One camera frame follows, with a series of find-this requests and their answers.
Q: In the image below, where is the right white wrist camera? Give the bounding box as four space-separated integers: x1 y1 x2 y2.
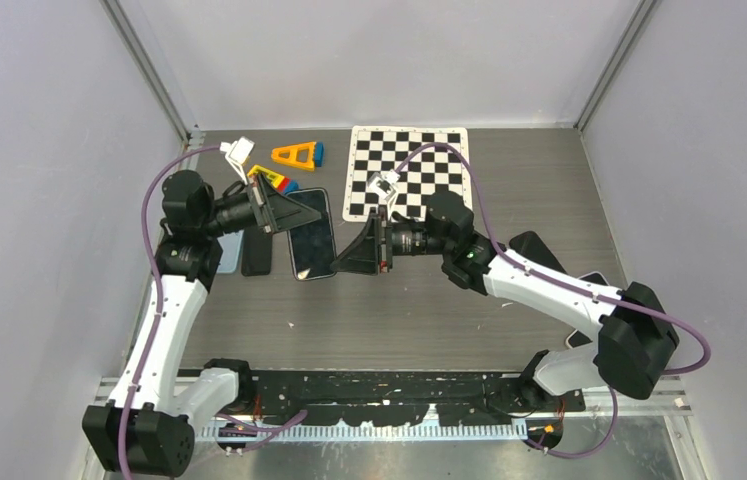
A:
366 170 400 216

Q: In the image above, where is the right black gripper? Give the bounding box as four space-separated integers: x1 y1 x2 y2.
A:
332 209 452 277

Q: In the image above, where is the black phone on table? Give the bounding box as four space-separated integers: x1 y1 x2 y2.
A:
240 226 273 277

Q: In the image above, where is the orange triangle toy block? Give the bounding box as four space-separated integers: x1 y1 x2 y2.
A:
271 141 325 172

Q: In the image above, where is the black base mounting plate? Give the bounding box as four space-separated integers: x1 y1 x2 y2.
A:
222 370 586 427

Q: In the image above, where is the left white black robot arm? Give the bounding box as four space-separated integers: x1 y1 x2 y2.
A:
82 170 322 478

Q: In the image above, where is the phone with white edge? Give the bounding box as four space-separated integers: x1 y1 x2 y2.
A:
580 271 610 286

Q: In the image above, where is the black phone case far right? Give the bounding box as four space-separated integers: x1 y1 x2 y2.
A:
508 231 566 274

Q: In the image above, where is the black white checkerboard mat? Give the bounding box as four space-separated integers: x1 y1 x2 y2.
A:
342 125 472 222

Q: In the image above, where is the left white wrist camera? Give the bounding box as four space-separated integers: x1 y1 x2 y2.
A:
219 136 255 185

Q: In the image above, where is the phone with pink edge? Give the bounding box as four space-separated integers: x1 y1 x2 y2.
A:
564 330 592 349

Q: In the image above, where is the yellow red blue toy block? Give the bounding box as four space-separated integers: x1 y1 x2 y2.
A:
247 165 300 194

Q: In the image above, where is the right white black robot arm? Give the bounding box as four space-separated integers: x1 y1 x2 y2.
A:
331 192 679 411

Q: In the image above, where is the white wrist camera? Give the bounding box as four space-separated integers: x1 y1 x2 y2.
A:
219 136 255 185
366 170 400 216

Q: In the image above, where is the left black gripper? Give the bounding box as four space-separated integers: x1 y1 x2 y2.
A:
201 172 321 239

